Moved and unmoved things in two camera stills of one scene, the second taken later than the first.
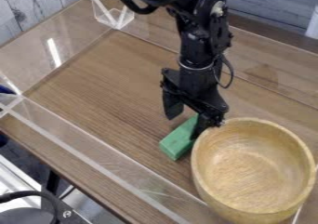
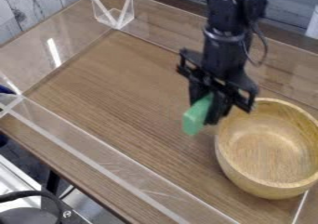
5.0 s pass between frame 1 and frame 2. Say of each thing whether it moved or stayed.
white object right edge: stayed
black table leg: stayed
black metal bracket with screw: stayed
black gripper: moved
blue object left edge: stayed
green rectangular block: moved
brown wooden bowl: moved
